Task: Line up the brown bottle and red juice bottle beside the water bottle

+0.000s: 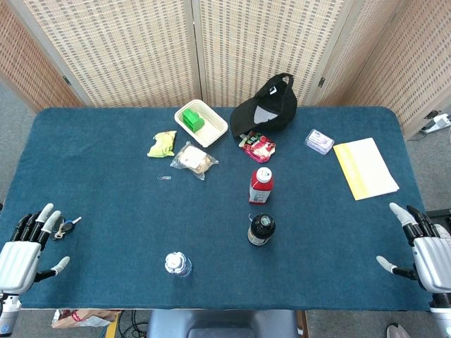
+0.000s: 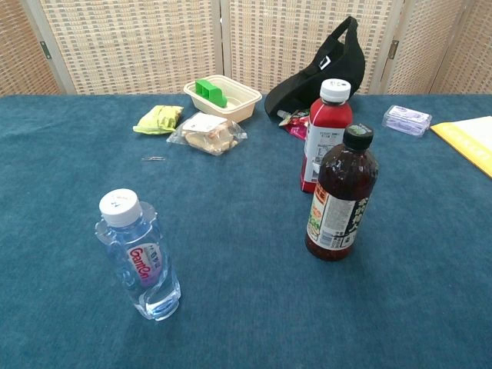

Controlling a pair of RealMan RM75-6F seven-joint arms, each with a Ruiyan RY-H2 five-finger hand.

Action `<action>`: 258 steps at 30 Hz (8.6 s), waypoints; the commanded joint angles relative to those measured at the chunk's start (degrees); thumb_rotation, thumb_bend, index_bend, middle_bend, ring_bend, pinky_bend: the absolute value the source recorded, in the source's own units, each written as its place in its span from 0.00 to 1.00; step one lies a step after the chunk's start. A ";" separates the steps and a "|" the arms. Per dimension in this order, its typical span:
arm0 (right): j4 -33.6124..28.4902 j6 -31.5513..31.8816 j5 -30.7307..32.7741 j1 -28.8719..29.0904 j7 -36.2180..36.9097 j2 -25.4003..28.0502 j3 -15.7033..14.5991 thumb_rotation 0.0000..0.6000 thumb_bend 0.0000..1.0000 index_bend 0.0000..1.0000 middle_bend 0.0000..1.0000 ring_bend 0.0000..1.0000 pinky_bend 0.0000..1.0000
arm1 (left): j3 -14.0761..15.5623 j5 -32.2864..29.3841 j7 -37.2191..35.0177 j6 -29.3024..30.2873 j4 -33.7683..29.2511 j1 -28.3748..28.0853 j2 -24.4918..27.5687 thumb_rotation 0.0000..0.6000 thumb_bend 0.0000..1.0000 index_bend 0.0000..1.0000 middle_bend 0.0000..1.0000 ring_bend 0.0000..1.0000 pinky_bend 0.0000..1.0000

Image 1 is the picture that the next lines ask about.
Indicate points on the black flat object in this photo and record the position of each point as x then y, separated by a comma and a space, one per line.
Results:
440, 213

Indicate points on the wooden table leg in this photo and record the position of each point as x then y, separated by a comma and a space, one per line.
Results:
303, 324

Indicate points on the white food tray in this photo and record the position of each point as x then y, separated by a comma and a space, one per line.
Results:
213, 132

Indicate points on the clear bread packet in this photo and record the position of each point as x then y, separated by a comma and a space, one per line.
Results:
194, 160

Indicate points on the red juice bottle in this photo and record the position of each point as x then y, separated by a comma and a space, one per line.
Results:
260, 184

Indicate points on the green plastic block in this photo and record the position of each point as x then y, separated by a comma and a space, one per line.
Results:
193, 119

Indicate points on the green snack packet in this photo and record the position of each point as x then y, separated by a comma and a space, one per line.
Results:
162, 145

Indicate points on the woven folding screen panel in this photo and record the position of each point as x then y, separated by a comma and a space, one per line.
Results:
398, 63
123, 53
246, 42
24, 70

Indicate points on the red candy packet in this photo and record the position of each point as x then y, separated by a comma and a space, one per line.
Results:
259, 148

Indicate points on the small paper clip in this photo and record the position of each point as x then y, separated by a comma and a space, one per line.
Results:
164, 177

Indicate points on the yellow and white booklet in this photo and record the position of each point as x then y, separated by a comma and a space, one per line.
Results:
366, 169

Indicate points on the bunch of keys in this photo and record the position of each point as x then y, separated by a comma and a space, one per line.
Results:
67, 227

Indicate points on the black baseball cap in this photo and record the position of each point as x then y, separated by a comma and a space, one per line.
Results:
276, 102

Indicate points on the clear purple-label box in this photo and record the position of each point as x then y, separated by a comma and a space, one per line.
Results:
319, 142

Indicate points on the white sneaker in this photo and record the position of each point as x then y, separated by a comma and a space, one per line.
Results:
445, 230

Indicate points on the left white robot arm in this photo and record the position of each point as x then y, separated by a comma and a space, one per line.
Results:
7, 313

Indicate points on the clear water bottle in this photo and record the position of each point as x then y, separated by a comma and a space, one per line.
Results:
176, 263

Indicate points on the blue table cloth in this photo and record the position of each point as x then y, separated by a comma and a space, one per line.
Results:
116, 211

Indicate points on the grey shoe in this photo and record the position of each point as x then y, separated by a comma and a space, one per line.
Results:
397, 331

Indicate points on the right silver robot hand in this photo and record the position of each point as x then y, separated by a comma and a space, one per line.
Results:
431, 260

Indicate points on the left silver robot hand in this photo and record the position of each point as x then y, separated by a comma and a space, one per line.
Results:
17, 260

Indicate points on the dark brown bottle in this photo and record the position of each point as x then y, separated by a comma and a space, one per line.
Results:
261, 229

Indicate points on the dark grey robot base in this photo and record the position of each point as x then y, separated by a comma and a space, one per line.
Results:
222, 324

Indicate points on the metal screen hinge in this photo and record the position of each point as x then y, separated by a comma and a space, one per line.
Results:
321, 82
66, 80

